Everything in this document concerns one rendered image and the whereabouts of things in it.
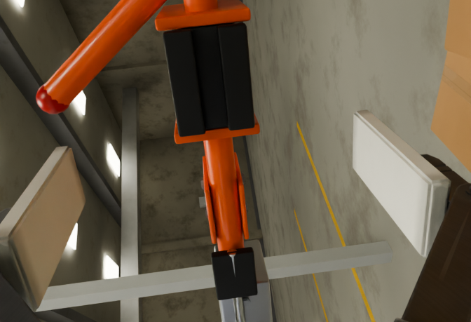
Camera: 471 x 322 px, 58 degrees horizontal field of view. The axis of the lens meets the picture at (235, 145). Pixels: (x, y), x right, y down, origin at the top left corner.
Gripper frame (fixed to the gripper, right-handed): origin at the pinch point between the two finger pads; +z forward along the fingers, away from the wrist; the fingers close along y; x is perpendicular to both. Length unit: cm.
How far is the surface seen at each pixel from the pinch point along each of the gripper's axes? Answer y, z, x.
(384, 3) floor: 124, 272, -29
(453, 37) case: 29.3, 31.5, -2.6
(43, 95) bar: -11.7, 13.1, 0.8
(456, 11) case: 29.3, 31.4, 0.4
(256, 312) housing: 1.7, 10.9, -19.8
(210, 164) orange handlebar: -0.6, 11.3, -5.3
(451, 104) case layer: 69, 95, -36
